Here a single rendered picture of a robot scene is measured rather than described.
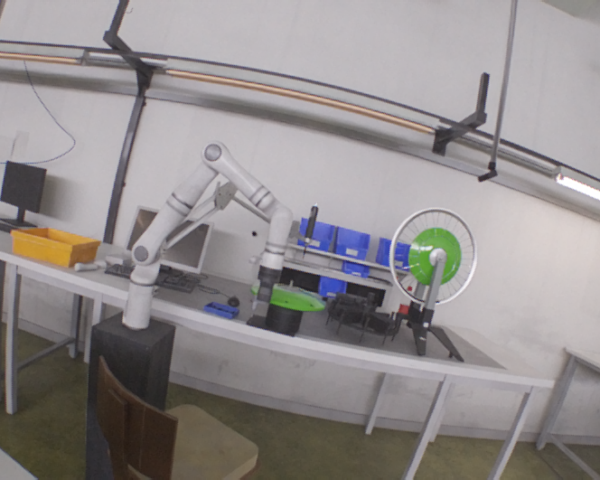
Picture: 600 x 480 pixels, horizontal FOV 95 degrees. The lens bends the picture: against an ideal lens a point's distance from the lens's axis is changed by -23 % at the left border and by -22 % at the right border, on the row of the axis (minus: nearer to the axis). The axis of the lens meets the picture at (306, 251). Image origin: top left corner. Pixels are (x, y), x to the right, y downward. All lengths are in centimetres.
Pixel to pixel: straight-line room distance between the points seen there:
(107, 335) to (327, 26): 236
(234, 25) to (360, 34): 92
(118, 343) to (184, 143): 159
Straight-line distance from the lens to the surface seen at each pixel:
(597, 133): 347
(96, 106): 290
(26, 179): 279
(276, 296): 130
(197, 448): 116
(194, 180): 121
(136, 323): 131
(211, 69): 204
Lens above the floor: 136
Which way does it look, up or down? 4 degrees down
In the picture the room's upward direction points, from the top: 14 degrees clockwise
